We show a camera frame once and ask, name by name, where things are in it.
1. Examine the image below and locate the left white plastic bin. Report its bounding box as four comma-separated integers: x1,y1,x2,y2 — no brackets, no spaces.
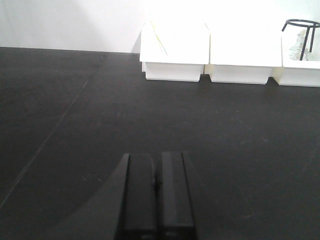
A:
139,20,210,82

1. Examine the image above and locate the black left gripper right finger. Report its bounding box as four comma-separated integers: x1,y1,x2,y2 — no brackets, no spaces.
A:
158,151,196,240

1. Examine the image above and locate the black metal tripod stand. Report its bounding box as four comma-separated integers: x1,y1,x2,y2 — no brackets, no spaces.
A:
281,18,320,61

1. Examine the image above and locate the clear glass flask right bin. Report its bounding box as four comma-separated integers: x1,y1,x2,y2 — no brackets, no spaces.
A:
289,29,320,62

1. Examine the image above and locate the middle white plastic bin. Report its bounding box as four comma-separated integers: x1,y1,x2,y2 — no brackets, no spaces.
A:
204,25,282,85

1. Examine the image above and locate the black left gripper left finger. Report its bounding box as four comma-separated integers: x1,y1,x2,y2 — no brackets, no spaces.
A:
115,153,158,240

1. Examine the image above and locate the white plastic bin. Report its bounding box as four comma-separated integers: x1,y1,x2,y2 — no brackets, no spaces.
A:
139,20,210,82
204,25,282,85
271,25,320,87

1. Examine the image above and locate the right white plastic bin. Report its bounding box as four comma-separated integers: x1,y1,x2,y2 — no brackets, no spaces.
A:
271,25,320,87

